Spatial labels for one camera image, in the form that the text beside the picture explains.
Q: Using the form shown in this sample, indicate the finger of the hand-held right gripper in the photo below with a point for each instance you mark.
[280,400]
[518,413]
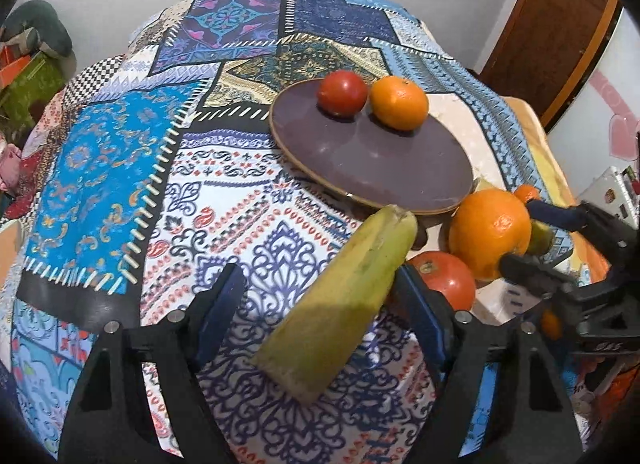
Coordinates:
[555,214]
[530,271]

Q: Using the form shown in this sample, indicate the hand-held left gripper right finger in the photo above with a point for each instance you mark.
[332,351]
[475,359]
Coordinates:
[417,301]

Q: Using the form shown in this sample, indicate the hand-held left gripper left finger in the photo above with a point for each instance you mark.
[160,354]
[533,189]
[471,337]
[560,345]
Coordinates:
[222,301]

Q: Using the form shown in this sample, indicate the large orange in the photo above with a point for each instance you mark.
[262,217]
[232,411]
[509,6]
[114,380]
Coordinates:
[487,231]

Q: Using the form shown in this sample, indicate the yellow-green banana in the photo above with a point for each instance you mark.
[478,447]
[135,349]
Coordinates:
[340,304]

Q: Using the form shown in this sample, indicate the brown round plate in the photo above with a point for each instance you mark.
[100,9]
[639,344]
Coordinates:
[380,159]

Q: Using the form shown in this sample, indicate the small green fruit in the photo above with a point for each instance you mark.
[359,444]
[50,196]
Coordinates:
[541,239]

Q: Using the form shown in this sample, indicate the small orange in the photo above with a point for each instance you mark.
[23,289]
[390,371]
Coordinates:
[527,192]
[551,325]

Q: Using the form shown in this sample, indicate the red tomato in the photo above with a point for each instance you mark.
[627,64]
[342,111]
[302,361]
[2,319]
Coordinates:
[342,93]
[450,281]

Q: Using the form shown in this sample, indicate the white appliance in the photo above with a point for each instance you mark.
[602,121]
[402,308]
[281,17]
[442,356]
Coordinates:
[607,184]

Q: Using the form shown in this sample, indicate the patterned patchwork cloth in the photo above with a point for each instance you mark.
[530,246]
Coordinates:
[150,169]

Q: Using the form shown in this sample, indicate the brown wooden door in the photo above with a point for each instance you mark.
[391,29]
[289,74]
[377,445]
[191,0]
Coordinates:
[555,29]

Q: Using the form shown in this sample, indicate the pink cloth item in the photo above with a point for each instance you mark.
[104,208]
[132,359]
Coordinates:
[9,164]

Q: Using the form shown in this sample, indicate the dark green cushion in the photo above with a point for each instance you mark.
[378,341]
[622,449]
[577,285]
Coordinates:
[42,27]

